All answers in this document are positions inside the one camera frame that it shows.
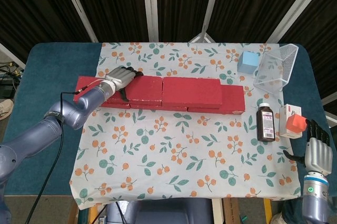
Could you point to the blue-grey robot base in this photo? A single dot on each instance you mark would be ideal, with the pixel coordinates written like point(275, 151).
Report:
point(168, 212)

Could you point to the light blue cube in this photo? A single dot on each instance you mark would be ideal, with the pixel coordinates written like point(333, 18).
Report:
point(248, 62)

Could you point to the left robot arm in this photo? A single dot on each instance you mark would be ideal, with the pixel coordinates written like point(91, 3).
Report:
point(39, 134)

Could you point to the clear mesh basket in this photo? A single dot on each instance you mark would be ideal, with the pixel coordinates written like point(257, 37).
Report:
point(276, 71)

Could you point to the beige shoe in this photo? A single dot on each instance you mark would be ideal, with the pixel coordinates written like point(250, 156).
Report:
point(5, 109)

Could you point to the floral print tablecloth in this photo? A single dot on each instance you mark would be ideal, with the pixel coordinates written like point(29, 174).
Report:
point(163, 150)

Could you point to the white metal frame post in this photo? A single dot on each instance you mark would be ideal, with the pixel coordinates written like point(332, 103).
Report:
point(330, 100)
point(297, 5)
point(79, 8)
point(150, 5)
point(210, 5)
point(11, 55)

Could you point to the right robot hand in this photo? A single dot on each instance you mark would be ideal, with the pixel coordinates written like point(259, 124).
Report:
point(318, 155)

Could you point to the orange cube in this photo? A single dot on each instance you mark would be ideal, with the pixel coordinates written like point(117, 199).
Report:
point(296, 125)

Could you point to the red brick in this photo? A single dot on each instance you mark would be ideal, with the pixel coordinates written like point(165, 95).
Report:
point(190, 92)
point(233, 98)
point(158, 107)
point(144, 89)
point(85, 85)

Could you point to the teal table cover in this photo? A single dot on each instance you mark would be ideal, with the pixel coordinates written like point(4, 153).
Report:
point(47, 71)

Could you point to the brown medicine bottle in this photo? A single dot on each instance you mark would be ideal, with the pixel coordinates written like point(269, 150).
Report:
point(266, 125)

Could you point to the white carton box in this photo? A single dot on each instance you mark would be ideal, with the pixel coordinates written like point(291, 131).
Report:
point(283, 121)

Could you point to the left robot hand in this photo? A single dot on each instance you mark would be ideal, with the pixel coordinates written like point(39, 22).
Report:
point(121, 77)

